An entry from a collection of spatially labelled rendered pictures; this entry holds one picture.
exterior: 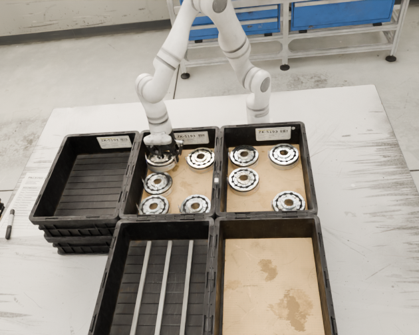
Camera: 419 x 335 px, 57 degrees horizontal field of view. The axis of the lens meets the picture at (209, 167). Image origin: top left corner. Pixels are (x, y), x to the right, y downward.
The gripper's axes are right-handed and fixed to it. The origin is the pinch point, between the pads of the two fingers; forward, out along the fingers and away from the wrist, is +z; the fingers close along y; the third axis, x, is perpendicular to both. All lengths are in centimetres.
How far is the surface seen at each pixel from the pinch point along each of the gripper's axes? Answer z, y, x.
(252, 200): 4.1, -30.1, 16.0
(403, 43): 81, -150, -208
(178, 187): 4.3, -4.1, 10.0
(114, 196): 4.8, 18.8, 13.3
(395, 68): 82, -136, -173
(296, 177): 3.8, -45.0, 6.3
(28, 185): 18, 66, -4
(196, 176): 4.1, -10.0, 5.0
